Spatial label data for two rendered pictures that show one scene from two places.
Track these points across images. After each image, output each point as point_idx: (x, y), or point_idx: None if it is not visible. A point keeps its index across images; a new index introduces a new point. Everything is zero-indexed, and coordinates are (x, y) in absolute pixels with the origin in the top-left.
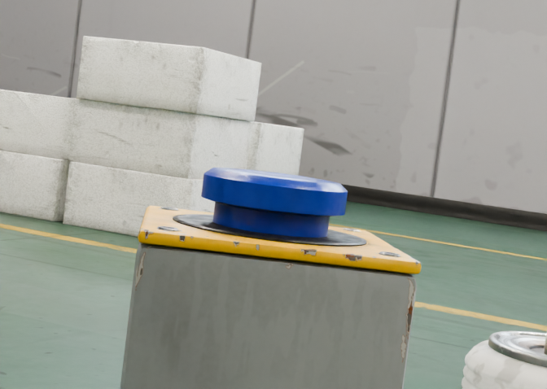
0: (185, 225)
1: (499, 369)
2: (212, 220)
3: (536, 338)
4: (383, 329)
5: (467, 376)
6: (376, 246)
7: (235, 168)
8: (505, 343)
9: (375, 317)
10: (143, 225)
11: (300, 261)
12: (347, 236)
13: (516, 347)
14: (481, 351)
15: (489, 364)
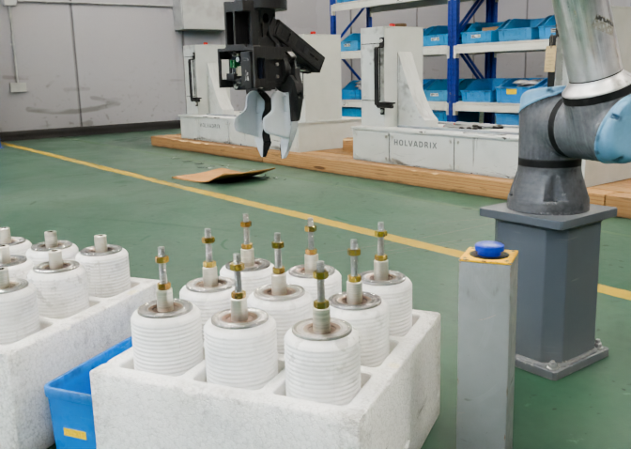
0: (508, 253)
1: (358, 332)
2: (500, 255)
3: (319, 334)
4: None
5: (358, 346)
6: (469, 251)
7: (497, 244)
8: (343, 332)
9: None
10: (516, 252)
11: None
12: (472, 253)
13: (344, 329)
14: (354, 335)
15: (358, 333)
